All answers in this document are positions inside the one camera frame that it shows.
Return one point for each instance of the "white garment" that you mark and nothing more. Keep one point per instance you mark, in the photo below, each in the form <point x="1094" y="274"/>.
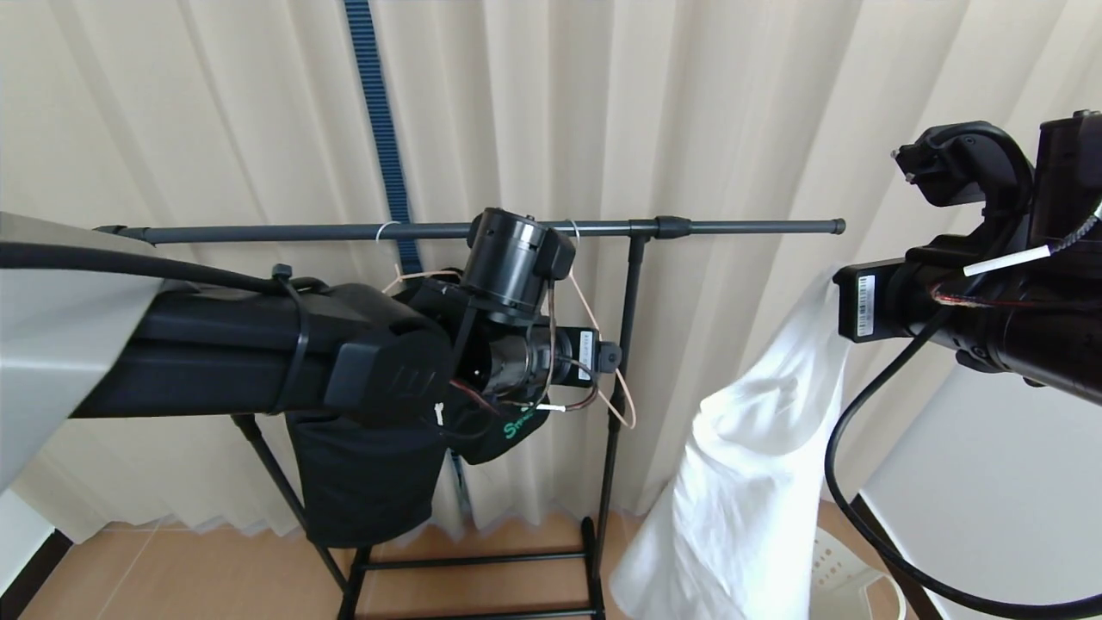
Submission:
<point x="749" y="482"/>

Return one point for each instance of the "beige curtain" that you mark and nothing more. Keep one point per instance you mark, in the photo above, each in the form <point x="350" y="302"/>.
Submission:
<point x="172" y="112"/>
<point x="732" y="112"/>

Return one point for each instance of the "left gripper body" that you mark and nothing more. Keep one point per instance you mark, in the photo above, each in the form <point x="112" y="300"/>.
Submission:
<point x="585" y="355"/>

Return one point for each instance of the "pink clothes hanger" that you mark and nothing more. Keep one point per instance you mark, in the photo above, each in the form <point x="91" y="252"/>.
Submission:
<point x="622" y="392"/>
<point x="389" y="231"/>

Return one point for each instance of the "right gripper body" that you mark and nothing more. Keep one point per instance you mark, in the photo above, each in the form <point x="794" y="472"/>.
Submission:
<point x="895" y="297"/>

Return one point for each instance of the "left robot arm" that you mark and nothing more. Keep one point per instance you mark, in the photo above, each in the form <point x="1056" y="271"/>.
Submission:
<point x="215" y="353"/>

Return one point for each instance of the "black clothes rack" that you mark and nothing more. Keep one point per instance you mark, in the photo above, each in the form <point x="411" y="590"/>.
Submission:
<point x="732" y="227"/>

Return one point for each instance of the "white laundry basket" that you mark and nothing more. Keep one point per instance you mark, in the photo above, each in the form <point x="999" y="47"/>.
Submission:
<point x="848" y="577"/>

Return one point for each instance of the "black shorts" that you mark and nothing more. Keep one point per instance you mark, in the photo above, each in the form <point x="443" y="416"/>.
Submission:
<point x="362" y="482"/>

